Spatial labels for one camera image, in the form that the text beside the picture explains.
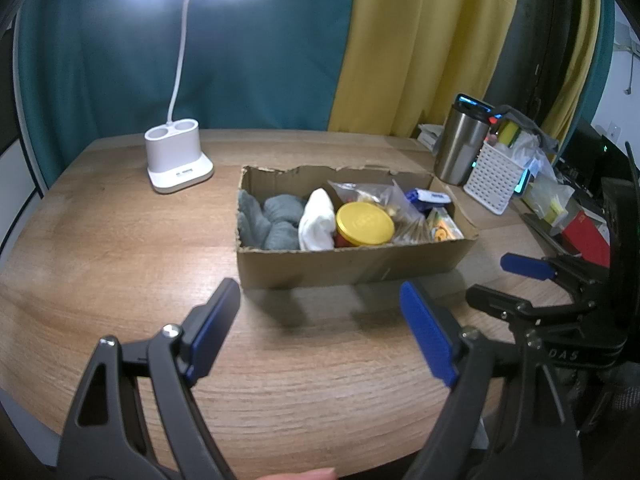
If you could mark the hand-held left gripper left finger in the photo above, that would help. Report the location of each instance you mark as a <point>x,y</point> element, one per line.
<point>212,332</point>

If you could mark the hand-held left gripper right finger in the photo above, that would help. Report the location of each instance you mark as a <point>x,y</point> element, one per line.
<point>430,335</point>

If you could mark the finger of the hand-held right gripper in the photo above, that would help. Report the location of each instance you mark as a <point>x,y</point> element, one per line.
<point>525,266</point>
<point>495,297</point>

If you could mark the yellow snack packet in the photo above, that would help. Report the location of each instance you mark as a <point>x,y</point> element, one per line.
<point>442,230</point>

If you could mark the cardboard box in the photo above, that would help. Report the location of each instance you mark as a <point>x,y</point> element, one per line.
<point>350,265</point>

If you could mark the blue tissue packet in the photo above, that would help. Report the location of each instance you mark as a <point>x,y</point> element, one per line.
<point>430,197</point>

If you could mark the yellow lid jar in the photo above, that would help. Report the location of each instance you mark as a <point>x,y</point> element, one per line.
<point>365,222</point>

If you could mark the clear snack bag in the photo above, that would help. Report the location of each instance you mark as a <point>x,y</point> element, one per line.
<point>380,195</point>

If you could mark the white socks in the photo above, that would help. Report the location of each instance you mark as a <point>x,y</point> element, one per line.
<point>317,220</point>

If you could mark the person's left hand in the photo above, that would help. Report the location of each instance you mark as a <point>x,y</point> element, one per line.
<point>300,475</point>

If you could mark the red box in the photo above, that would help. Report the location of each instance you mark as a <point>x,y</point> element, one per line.
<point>585,237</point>

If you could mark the cyan lit gadget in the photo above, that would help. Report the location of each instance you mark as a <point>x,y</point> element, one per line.
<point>522,182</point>

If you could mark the white perforated basket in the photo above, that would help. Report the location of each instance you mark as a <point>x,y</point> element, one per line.
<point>492,180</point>

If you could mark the clear plastic bag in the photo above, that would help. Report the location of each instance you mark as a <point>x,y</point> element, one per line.
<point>535,150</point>

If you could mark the black monitor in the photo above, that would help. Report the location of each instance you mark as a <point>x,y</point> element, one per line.
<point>585,155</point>

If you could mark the yellow sponge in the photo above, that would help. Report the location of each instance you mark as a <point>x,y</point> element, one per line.
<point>510,132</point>

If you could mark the steel tumbler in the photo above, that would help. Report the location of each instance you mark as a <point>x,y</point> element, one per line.
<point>457,145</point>

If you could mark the stack of papers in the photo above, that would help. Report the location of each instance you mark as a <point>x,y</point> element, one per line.
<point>429,136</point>

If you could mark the white desk lamp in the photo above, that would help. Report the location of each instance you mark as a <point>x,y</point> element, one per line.
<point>172,160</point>

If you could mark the narrow yellow curtain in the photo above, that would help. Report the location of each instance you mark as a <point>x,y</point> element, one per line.
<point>575,60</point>

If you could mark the narrow teal curtain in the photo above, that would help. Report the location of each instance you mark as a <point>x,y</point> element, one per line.
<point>605,50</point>

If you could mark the wide yellow curtain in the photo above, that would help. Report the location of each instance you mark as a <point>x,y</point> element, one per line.
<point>415,35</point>

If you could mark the wide teal curtain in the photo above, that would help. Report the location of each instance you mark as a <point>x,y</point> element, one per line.
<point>100,60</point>

